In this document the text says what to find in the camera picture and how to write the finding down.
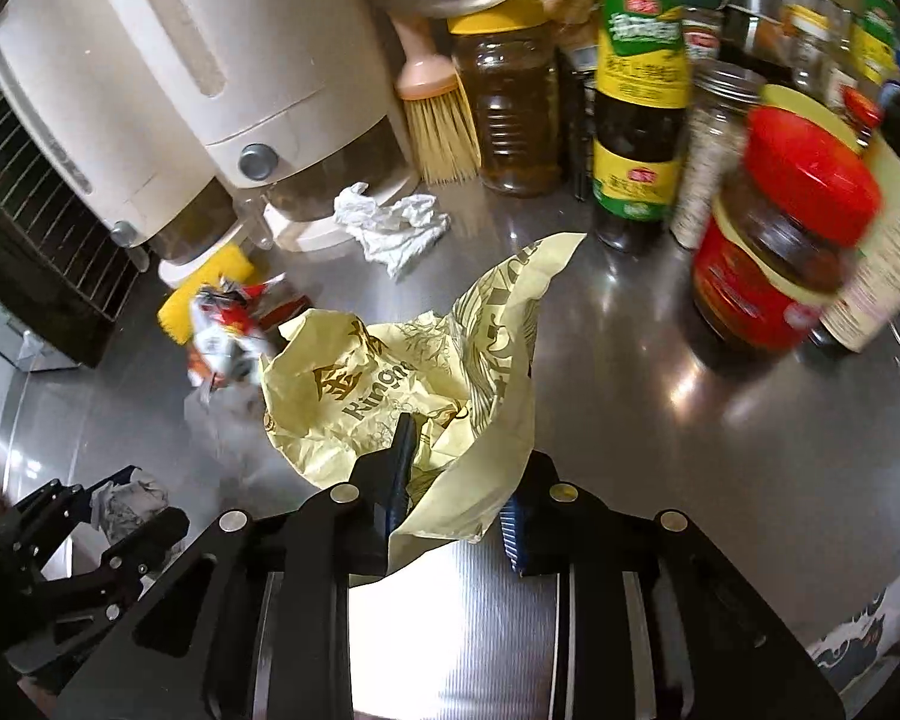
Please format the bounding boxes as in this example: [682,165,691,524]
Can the black wire rack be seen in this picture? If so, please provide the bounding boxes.
[0,52,143,323]

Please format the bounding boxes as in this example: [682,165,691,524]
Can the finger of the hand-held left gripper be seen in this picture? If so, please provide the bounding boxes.
[0,466,140,580]
[41,507,191,640]

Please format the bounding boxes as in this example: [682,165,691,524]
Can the green-label sauce bottle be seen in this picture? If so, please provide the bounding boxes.
[591,0,695,252]

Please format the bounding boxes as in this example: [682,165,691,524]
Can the yellow foam net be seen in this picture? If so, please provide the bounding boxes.
[157,244,260,342]

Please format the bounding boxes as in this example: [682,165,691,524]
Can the pale yellow paper bag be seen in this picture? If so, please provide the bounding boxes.
[259,231,587,575]

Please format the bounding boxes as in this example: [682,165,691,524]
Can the black toaster oven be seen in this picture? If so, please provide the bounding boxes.
[0,187,113,370]

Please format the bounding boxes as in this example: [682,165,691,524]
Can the glass spice grinder jar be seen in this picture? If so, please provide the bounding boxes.
[671,60,766,250]

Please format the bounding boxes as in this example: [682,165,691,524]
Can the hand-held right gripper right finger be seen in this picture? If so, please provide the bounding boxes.
[499,452,847,720]

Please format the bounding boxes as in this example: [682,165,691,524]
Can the red-lid sauce jar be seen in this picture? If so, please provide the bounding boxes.
[691,105,884,357]

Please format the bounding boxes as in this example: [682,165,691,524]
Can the pink-handled brush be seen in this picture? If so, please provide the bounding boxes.
[394,15,482,185]

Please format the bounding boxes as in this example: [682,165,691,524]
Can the cluster of condiment bottles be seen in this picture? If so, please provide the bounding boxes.
[529,0,900,203]

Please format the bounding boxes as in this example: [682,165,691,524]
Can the white rice dispenser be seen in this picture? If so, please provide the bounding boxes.
[0,0,241,286]
[105,0,421,252]

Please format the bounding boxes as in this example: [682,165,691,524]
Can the clear plastic wrapper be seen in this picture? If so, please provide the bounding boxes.
[184,382,271,466]

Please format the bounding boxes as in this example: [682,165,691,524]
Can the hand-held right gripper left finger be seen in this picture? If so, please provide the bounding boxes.
[52,412,419,720]

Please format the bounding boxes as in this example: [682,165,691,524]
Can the grey tissue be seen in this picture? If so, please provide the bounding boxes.
[90,467,172,545]

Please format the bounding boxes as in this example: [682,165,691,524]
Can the dark bottle with cream label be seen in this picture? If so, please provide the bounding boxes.
[817,131,900,355]

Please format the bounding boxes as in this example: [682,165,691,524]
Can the red and white snack wrapper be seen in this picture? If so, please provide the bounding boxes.
[187,276,312,391]

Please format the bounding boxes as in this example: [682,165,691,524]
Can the crumpled white tissue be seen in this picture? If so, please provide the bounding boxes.
[334,181,451,280]

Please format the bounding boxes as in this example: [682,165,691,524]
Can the yellow-lid jar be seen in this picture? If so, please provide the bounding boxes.
[761,82,882,151]

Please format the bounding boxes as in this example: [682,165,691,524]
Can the white appliance with stickers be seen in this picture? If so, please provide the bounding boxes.
[806,562,900,683]

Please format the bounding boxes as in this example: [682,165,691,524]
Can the oil jar with yellow lid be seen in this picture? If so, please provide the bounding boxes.
[450,0,563,198]

